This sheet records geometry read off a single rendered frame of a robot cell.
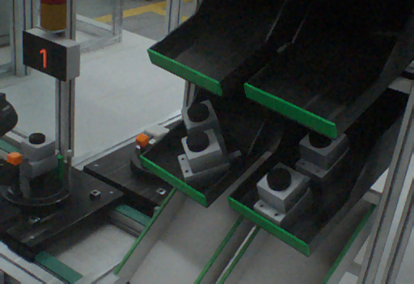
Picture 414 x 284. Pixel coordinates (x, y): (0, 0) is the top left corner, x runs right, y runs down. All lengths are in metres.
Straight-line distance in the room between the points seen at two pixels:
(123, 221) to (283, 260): 0.42
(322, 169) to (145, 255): 0.33
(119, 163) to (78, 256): 0.26
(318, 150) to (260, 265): 0.22
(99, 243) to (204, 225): 0.29
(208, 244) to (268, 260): 0.10
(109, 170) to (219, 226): 0.42
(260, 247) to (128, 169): 0.47
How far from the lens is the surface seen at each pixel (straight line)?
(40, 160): 1.16
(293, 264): 0.90
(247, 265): 0.92
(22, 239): 1.11
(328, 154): 0.78
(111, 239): 1.20
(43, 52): 1.23
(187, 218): 0.97
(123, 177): 1.28
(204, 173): 0.81
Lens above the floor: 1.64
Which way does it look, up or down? 27 degrees down
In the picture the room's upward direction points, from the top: 7 degrees clockwise
